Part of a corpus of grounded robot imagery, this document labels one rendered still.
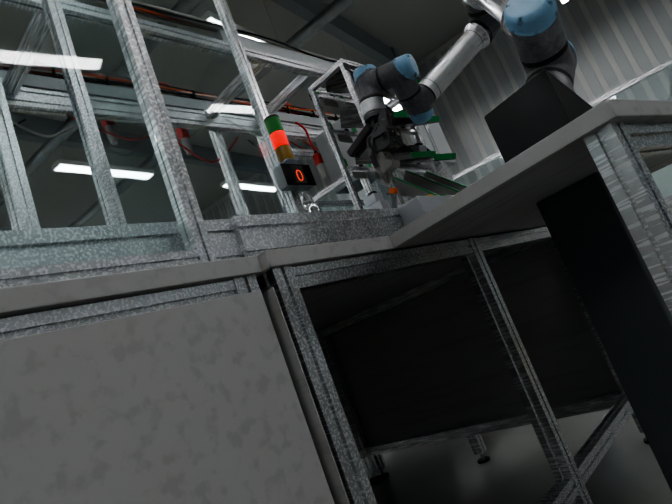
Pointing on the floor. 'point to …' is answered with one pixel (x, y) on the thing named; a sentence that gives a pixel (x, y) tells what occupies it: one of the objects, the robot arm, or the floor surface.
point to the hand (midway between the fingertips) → (385, 180)
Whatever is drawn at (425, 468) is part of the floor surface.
